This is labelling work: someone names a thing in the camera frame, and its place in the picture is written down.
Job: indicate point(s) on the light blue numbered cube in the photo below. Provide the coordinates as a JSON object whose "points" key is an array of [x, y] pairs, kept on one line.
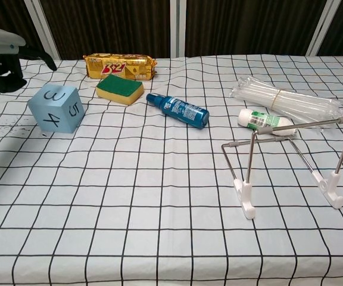
{"points": [[55, 110]]}

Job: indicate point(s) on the gold biscuit pack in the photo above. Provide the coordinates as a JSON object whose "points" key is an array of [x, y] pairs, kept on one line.
{"points": [[118, 67]]}

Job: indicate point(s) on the green and yellow sponge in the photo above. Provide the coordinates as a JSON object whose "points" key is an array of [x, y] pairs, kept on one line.
{"points": [[119, 85]]}

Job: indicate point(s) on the blue spray bottle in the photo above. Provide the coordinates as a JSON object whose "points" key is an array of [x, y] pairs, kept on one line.
{"points": [[183, 111]]}

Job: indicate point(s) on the white black-grid tablecloth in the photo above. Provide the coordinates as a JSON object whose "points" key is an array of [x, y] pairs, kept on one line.
{"points": [[159, 193]]}

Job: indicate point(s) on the white bottle with green label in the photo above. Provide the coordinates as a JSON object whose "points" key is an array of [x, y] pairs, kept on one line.
{"points": [[255, 119]]}

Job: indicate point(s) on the yellow rubber band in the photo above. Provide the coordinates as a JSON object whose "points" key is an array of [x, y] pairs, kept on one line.
{"points": [[275, 99]]}

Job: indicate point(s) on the clear bag of straws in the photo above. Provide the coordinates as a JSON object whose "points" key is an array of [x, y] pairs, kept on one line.
{"points": [[308, 104]]}

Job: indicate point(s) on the white partition frame post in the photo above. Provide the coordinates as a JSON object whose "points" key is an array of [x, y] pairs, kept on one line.
{"points": [[45, 29], [178, 29], [323, 29]]}

